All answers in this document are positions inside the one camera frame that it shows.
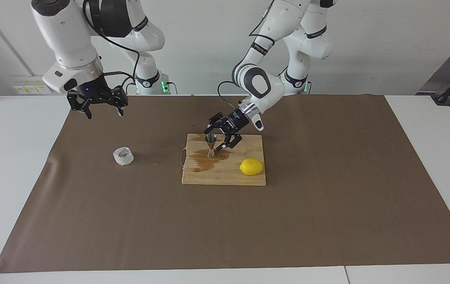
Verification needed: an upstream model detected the brown paper table mat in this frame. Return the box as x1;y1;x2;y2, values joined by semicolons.
0;94;450;273

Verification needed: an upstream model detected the yellow lemon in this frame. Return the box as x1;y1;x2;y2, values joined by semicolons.
240;158;264;176

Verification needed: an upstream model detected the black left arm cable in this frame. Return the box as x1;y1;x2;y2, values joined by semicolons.
217;0;277;115

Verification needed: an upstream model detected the wooden cutting board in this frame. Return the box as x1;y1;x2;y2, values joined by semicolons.
179;133;267;186

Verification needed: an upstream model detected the steel double jigger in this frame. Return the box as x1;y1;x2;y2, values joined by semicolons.
205;133;218;159

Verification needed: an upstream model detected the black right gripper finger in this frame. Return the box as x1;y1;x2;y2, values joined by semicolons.
110;86;128;117
67;92;93;120

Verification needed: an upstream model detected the white wall socket box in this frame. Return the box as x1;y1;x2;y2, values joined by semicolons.
13;77;52;95

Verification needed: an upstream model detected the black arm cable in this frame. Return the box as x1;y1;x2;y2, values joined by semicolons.
82;0;143;95
217;0;277;115

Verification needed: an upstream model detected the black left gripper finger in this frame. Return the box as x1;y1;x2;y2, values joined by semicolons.
204;112;225;135
216;133;244;152

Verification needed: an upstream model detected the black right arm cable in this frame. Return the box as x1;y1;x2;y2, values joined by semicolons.
82;0;143;95

